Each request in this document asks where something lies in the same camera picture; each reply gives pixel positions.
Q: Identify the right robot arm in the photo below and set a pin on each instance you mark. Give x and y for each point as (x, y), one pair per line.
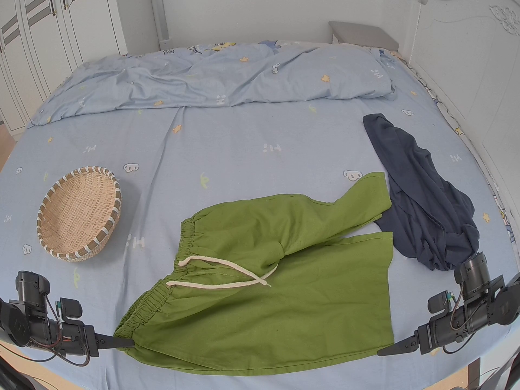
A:
(503, 299)

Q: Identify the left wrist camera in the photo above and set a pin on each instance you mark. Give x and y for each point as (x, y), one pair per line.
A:
(71, 309)

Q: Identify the dark blue garment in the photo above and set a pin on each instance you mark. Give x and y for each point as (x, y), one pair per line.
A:
(422, 201)

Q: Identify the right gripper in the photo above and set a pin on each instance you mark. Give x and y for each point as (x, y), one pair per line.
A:
(445, 327)

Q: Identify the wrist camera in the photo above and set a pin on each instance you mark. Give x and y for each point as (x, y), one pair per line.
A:
(436, 303)
(71, 309)

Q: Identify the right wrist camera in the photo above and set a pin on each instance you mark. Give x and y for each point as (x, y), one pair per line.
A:
(436, 303)

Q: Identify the grey bedside table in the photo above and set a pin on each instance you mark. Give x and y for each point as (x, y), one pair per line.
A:
(361, 33)

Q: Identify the pale blue quilt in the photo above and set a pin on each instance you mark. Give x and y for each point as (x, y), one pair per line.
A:
(203, 79)

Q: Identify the white wardrobe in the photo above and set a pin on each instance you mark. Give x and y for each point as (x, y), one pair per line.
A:
(40, 35)

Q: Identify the round woven basket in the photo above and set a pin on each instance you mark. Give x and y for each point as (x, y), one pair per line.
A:
(77, 209)

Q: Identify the green shorts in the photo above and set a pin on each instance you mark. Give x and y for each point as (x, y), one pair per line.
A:
(284, 299)

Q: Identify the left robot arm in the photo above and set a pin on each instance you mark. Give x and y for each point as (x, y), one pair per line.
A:
(24, 323)

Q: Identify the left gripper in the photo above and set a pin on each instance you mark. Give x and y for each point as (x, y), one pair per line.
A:
(75, 335)

